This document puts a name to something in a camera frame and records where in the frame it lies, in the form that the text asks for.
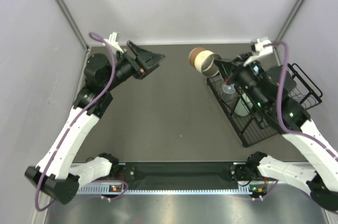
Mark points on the mint green cup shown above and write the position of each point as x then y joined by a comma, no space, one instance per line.
243,106

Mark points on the black wire dish rack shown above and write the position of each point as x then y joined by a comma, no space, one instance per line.
255,127

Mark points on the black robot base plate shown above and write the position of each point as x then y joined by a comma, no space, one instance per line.
177,174

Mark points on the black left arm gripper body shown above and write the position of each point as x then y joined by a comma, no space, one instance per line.
125,68

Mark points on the light blue ceramic mug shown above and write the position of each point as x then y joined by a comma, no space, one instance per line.
257,69

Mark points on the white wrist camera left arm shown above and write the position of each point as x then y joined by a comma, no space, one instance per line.
113,43

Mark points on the grey slotted cable duct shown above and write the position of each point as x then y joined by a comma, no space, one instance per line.
115,189

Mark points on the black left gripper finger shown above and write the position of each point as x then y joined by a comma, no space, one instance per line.
143,57
144,72

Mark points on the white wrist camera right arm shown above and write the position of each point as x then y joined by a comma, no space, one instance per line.
261,48

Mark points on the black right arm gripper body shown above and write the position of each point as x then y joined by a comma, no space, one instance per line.
246,76

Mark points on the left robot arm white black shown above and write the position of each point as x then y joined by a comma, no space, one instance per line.
54,174

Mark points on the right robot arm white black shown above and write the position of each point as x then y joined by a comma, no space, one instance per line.
269,91

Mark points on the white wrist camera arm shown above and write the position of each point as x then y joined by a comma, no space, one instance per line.
261,48
113,43

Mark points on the clear plastic glass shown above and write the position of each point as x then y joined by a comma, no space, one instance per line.
228,94

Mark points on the steel tumbler with cork base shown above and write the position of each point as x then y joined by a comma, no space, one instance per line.
202,60

